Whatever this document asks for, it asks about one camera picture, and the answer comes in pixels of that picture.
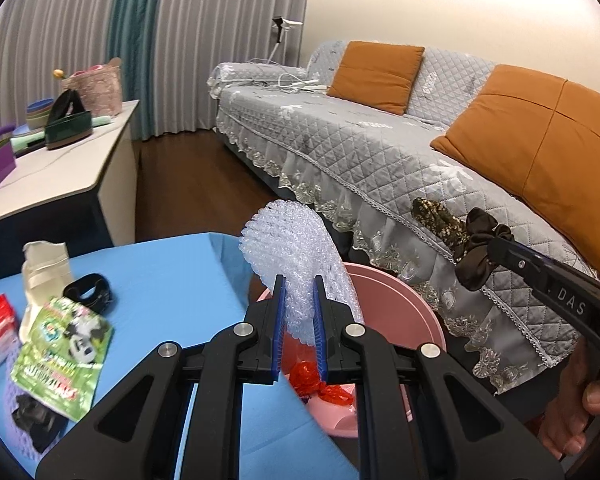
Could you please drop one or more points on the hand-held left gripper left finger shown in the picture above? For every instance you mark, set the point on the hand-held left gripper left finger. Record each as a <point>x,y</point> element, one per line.
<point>278,330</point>

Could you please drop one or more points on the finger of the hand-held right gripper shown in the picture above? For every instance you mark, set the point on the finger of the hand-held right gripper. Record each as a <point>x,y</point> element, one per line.
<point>512,257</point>

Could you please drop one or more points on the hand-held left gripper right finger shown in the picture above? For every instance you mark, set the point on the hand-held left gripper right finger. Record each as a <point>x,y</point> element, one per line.
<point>321,332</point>

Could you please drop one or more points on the dark brown scrunchie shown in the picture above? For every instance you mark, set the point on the dark brown scrunchie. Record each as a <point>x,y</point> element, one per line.
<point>480,230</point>

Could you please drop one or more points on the pink plastic basin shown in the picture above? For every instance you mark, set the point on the pink plastic basin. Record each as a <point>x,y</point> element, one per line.
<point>405,310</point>

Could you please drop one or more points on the clear bubble wrap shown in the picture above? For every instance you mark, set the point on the clear bubble wrap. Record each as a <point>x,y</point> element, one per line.
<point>290,240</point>

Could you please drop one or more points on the white paper packaging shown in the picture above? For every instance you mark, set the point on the white paper packaging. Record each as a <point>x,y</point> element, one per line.
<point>45,270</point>

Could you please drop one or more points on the person's right hand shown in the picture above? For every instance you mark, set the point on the person's right hand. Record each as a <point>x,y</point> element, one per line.
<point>565,410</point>

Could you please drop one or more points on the speckled brown scrunchie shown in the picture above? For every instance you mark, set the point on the speckled brown scrunchie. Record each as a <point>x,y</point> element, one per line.
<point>440,225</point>

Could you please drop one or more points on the large orange cushion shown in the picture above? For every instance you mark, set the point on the large orange cushion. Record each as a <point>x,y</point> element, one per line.
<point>545,150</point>

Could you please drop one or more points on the blue tablecloth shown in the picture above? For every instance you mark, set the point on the blue tablecloth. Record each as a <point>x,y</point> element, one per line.
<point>170,280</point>

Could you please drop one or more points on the black hair band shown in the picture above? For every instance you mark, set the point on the black hair band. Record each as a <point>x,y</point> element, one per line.
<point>87,292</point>

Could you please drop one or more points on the sofa with grey quilted cover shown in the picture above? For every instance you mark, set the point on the sofa with grey quilted cover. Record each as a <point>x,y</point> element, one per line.
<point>330,130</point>

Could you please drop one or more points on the green snack packet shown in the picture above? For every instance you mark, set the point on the green snack packet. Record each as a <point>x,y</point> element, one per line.
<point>60,360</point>

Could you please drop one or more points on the small orange cushion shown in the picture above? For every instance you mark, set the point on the small orange cushion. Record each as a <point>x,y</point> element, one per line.
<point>375,75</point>

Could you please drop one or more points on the white table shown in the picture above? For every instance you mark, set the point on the white table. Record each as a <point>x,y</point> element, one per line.
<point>65,170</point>

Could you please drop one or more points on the purple foam net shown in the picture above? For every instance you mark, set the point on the purple foam net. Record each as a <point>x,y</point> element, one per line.
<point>17,400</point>

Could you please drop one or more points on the mint green tray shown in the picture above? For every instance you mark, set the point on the mint green tray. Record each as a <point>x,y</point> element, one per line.
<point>100,120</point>

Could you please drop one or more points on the dark green box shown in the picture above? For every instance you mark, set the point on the dark green box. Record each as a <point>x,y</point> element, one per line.
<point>70,132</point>

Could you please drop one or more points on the white floor lamp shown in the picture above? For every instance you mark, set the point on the white floor lamp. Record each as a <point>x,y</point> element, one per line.
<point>280,30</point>

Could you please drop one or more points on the pink patterned basket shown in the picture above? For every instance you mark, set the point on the pink patterned basket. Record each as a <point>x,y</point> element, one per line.
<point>97,87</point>

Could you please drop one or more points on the grey curtain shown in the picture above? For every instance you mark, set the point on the grey curtain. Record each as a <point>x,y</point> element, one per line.
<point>220,20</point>

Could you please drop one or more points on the stack of coloured plastic bowls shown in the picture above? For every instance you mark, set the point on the stack of coloured plastic bowls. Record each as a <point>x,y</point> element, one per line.
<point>40,115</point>

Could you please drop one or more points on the teal curtain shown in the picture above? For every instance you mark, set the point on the teal curtain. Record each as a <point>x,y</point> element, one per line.
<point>137,25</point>

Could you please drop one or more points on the yellow toy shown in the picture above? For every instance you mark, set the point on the yellow toy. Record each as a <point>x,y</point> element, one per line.
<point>58,74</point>

